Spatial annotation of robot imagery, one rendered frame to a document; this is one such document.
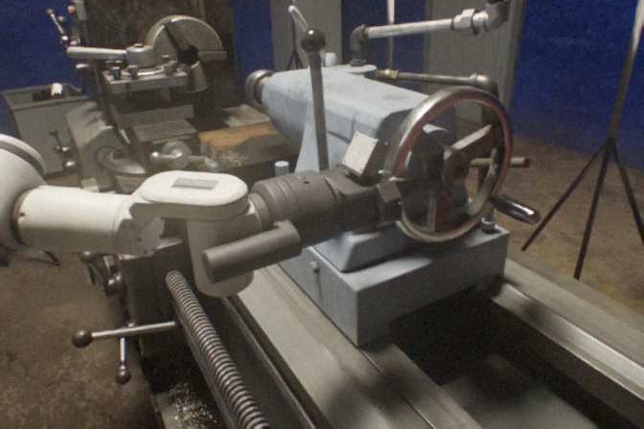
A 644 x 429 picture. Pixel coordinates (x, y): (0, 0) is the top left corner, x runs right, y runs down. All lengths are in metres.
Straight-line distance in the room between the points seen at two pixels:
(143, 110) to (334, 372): 0.75
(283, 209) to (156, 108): 0.73
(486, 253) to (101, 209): 0.58
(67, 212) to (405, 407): 0.46
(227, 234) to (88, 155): 1.57
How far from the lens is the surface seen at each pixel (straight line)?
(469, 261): 0.83
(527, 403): 0.88
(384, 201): 0.56
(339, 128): 0.76
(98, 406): 2.00
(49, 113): 3.95
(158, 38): 1.76
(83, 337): 1.16
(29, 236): 0.60
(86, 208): 0.57
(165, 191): 0.51
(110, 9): 1.94
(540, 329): 0.84
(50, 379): 2.18
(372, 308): 0.73
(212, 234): 0.50
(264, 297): 0.85
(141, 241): 0.55
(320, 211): 0.53
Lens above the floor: 1.34
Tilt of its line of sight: 24 degrees down
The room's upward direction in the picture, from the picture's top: 2 degrees counter-clockwise
